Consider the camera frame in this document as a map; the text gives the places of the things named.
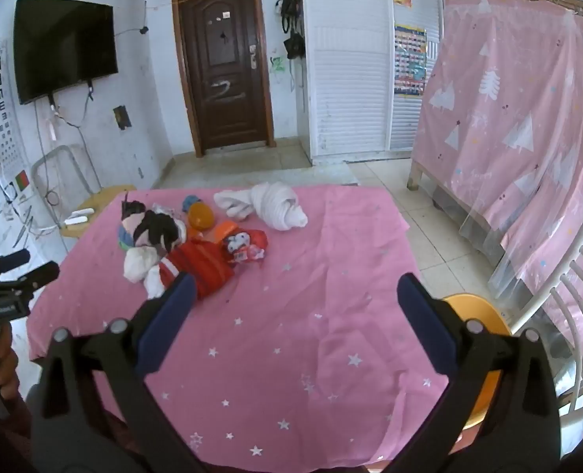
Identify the pink star print tablecloth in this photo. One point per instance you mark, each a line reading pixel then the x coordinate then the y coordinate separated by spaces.
pixel 296 315

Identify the red and white snack wrapper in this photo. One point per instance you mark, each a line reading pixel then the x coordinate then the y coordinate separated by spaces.
pixel 244 249

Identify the blue crumpled item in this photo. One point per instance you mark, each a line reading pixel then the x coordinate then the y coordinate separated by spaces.
pixel 191 202

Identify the grey metal chair frame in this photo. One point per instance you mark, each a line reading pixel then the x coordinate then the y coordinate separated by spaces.
pixel 70 157

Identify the white drying rack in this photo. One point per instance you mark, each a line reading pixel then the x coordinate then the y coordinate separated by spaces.
pixel 574 276

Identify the brown wooden door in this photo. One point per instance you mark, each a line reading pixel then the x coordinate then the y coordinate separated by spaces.
pixel 222 69

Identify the black wall television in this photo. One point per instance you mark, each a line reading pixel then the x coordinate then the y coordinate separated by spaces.
pixel 65 49

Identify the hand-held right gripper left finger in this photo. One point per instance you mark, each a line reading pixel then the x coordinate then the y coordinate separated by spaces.
pixel 169 319

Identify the orange plastic cup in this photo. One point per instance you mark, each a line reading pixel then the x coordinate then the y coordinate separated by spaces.
pixel 200 217

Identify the black hanging bags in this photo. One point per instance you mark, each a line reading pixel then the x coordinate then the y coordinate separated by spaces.
pixel 292 10

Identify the red santa sock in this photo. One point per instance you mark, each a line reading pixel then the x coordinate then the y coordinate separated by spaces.
pixel 203 266

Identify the pink tree print curtain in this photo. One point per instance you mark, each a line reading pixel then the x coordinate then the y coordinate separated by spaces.
pixel 518 108

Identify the black cloth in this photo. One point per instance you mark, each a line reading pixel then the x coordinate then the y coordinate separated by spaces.
pixel 158 229

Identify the white towel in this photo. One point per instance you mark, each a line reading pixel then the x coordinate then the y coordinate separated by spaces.
pixel 276 207

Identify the red and green flag sticker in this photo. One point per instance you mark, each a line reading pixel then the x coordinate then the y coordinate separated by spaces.
pixel 21 180

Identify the wooden stool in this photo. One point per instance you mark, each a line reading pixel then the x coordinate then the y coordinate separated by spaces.
pixel 104 202

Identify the colourful wall poster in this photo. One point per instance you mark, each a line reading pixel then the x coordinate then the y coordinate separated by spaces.
pixel 409 59

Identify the multicoloured small item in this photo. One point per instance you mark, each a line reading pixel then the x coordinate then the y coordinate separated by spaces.
pixel 125 239

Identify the person's left hand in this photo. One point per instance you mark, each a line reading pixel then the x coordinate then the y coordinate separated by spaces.
pixel 6 364

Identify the white plastic object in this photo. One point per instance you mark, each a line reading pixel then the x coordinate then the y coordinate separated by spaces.
pixel 74 220
pixel 83 213

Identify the dark wall box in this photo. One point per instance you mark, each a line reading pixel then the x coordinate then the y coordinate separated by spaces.
pixel 122 117

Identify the white louvred wardrobe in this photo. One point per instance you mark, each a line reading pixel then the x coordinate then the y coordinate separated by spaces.
pixel 345 83

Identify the white cloth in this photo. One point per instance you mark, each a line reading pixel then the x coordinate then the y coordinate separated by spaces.
pixel 139 266

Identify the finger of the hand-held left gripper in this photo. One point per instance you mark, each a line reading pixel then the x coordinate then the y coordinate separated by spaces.
pixel 40 273
pixel 15 259

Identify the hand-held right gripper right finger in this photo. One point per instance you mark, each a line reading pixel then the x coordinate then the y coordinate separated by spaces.
pixel 423 326

